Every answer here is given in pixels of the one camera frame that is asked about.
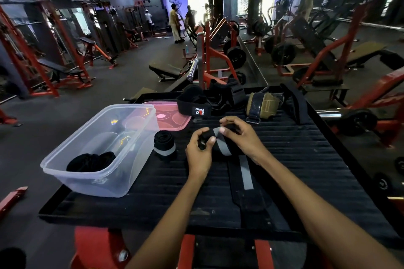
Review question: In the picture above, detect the person's left hand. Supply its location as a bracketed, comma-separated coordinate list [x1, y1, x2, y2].
[185, 127, 218, 181]

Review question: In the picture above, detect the person's right hand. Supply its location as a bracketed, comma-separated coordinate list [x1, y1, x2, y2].
[219, 116, 271, 165]

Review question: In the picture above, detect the black strap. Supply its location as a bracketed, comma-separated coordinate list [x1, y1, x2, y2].
[281, 82, 310, 125]

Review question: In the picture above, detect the clear plastic container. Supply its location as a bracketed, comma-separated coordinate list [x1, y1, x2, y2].
[40, 104, 160, 198]

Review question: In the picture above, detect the person's right forearm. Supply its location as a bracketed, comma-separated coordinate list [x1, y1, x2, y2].
[257, 155, 404, 269]

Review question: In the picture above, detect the person's left forearm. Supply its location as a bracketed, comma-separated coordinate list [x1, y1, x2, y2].
[126, 172, 212, 269]

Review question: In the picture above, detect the pink plastic lid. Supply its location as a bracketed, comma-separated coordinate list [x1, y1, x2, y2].
[132, 101, 192, 132]

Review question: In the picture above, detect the black ribbed platform tray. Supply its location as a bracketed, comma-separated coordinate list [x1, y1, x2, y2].
[38, 86, 404, 269]

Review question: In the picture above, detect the black weight plate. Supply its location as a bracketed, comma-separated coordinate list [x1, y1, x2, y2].
[226, 46, 247, 70]

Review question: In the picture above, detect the chrome barbell sleeve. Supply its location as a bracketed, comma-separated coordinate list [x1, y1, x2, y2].
[186, 58, 199, 81]

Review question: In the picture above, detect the black low bench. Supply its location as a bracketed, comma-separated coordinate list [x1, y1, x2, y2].
[148, 62, 190, 83]

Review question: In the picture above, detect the red plate-loaded machine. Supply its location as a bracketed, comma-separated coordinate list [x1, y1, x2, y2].
[196, 17, 247, 90]

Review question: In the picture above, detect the black weight stack machine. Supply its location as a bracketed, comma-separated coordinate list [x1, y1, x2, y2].
[94, 4, 124, 55]

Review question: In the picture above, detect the red incline bench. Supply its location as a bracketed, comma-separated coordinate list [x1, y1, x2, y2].
[79, 37, 119, 70]

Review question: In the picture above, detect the red power rack with bench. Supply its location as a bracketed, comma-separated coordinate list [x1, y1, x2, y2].
[0, 0, 95, 98]

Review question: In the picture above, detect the black cable tower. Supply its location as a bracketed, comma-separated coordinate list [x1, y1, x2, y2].
[207, 0, 225, 22]

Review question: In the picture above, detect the large wall mirror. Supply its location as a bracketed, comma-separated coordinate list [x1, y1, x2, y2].
[235, 0, 404, 209]

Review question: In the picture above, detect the red floor bench frame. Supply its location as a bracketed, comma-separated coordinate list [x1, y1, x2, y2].
[0, 186, 28, 216]

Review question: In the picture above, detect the red squat rack frame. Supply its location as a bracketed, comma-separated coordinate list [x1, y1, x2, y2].
[0, 108, 23, 127]

